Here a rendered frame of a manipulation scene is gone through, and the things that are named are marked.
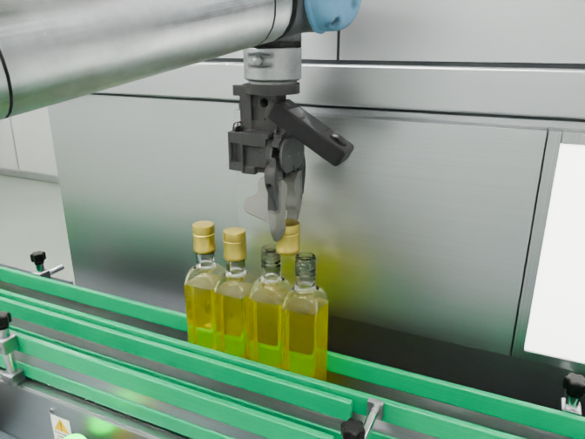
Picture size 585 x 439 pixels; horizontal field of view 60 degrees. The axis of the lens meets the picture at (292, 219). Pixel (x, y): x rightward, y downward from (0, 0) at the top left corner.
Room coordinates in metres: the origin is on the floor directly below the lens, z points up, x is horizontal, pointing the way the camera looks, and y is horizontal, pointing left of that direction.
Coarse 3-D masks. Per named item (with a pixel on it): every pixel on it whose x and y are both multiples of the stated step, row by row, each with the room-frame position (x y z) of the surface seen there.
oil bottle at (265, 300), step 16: (256, 288) 0.67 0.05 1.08; (272, 288) 0.66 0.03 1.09; (288, 288) 0.68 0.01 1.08; (256, 304) 0.67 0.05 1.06; (272, 304) 0.65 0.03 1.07; (256, 320) 0.67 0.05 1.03; (272, 320) 0.65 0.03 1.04; (256, 336) 0.67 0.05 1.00; (272, 336) 0.66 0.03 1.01; (256, 352) 0.67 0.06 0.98; (272, 352) 0.66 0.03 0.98
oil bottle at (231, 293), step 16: (224, 288) 0.69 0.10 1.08; (240, 288) 0.68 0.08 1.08; (224, 304) 0.68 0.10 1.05; (240, 304) 0.67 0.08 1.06; (224, 320) 0.69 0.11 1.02; (240, 320) 0.67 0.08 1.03; (224, 336) 0.69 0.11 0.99; (240, 336) 0.67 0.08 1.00; (224, 352) 0.69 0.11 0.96; (240, 352) 0.67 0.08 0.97
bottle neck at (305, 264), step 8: (296, 256) 0.66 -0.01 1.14; (304, 256) 0.67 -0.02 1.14; (312, 256) 0.66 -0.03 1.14; (296, 264) 0.65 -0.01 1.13; (304, 264) 0.64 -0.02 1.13; (312, 264) 0.65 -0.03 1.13; (296, 272) 0.65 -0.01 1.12; (304, 272) 0.64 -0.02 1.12; (312, 272) 0.65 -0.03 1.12; (296, 280) 0.65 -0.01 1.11; (304, 280) 0.64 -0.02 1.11; (312, 280) 0.65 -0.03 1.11; (304, 288) 0.64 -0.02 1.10; (312, 288) 0.65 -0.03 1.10
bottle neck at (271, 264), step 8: (264, 248) 0.69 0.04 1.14; (272, 248) 0.70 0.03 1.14; (264, 256) 0.68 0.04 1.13; (272, 256) 0.67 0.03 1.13; (280, 256) 0.69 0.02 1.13; (264, 264) 0.68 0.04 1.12; (272, 264) 0.67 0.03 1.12; (280, 264) 0.68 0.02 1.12; (264, 272) 0.68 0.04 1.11; (272, 272) 0.67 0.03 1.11; (272, 280) 0.67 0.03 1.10
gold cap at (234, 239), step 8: (224, 232) 0.70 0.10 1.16; (232, 232) 0.70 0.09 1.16; (240, 232) 0.70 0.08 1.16; (224, 240) 0.70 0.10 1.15; (232, 240) 0.69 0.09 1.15; (240, 240) 0.69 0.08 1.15; (224, 248) 0.70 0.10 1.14; (232, 248) 0.69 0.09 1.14; (240, 248) 0.69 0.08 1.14; (224, 256) 0.70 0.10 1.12; (232, 256) 0.69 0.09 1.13; (240, 256) 0.69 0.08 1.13
